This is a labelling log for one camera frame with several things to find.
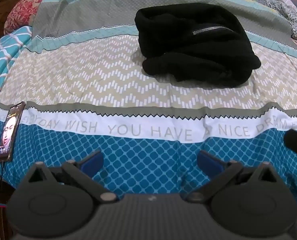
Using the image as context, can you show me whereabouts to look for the teal wavy striped sheet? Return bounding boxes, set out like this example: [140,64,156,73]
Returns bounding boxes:
[0,26,34,115]

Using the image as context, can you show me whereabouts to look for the blue white floral cloth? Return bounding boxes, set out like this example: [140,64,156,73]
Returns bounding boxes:
[223,0,297,43]

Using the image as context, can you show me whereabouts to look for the patterned teal beige bedsheet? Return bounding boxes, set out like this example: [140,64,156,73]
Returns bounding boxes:
[0,0,297,207]

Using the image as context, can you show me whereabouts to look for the black pants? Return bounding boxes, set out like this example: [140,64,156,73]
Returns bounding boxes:
[135,2,261,88]

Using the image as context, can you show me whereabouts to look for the black phone cable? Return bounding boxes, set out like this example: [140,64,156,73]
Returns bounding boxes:
[0,160,6,194]

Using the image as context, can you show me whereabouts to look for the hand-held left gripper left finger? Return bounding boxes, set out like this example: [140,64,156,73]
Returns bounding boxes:
[27,150,118,203]

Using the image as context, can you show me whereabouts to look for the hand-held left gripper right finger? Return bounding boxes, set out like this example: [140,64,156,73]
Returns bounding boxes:
[186,150,277,203]

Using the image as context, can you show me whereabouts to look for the dark wooden headboard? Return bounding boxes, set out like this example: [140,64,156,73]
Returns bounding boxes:
[0,0,47,49]

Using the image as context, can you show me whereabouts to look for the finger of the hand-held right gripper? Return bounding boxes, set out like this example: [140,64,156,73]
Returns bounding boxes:
[283,129,297,159]

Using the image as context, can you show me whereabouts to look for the black smartphone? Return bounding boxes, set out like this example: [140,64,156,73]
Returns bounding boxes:
[0,101,26,162]

